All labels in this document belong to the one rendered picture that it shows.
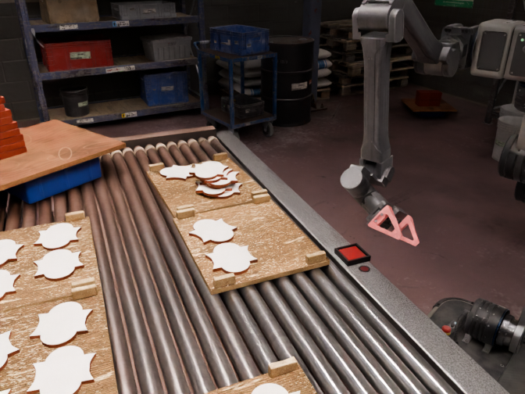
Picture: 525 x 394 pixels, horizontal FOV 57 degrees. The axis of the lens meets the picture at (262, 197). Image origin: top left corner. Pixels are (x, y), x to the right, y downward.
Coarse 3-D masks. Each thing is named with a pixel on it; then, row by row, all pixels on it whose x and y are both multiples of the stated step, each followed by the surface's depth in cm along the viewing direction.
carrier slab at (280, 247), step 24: (216, 216) 158; (240, 216) 158; (264, 216) 158; (192, 240) 144; (240, 240) 144; (264, 240) 144; (288, 240) 144; (264, 264) 133; (288, 264) 133; (312, 264) 133; (216, 288) 123
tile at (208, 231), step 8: (200, 224) 150; (208, 224) 150; (216, 224) 150; (224, 224) 150; (192, 232) 146; (200, 232) 146; (208, 232) 146; (216, 232) 146; (224, 232) 146; (232, 232) 146; (208, 240) 142; (216, 240) 142; (224, 240) 142
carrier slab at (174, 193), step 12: (240, 168) 193; (156, 180) 183; (180, 180) 183; (192, 180) 183; (240, 180) 183; (252, 180) 183; (168, 192) 173; (180, 192) 173; (192, 192) 173; (168, 204) 165; (180, 204) 165; (204, 204) 165; (216, 204) 165; (228, 204) 165; (240, 204) 166
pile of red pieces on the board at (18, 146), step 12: (0, 96) 169; (0, 108) 169; (0, 120) 170; (12, 120) 176; (0, 132) 171; (12, 132) 174; (0, 144) 172; (12, 144) 175; (24, 144) 179; (0, 156) 173
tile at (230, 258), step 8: (216, 248) 138; (224, 248) 138; (232, 248) 138; (240, 248) 138; (208, 256) 135; (216, 256) 134; (224, 256) 134; (232, 256) 134; (240, 256) 134; (248, 256) 134; (216, 264) 131; (224, 264) 131; (232, 264) 131; (240, 264) 131; (248, 264) 131; (224, 272) 130; (232, 272) 128; (240, 272) 129
